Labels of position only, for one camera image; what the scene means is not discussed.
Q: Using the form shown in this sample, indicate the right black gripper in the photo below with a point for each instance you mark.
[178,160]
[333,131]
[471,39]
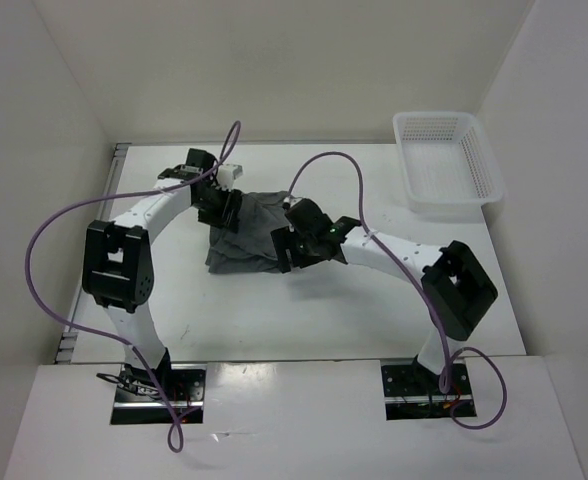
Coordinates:
[284,238]

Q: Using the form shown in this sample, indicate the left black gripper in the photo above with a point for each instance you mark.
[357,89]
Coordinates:
[226,218]

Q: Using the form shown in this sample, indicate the grey shorts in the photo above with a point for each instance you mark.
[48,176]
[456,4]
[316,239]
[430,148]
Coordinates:
[250,249]

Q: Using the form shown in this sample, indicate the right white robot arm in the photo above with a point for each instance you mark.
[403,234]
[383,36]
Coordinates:
[450,280]

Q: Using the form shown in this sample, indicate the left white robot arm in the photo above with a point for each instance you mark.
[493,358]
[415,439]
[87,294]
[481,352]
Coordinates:
[118,266]

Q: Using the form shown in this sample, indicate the white plastic basket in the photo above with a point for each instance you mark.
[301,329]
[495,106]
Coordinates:
[446,161]

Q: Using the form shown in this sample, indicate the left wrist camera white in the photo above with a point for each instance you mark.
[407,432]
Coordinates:
[227,175]

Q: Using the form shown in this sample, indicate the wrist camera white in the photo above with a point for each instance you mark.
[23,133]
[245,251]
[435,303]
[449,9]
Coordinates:
[227,175]
[288,202]

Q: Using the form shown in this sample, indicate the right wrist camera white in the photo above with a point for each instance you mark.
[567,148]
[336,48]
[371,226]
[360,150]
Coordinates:
[288,202]

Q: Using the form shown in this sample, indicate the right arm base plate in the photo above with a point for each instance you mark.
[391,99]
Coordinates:
[411,394]

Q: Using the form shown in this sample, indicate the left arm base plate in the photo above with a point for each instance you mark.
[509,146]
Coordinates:
[140,404]

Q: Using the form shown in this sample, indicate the aluminium table frame rail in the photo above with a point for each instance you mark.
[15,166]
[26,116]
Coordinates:
[68,339]

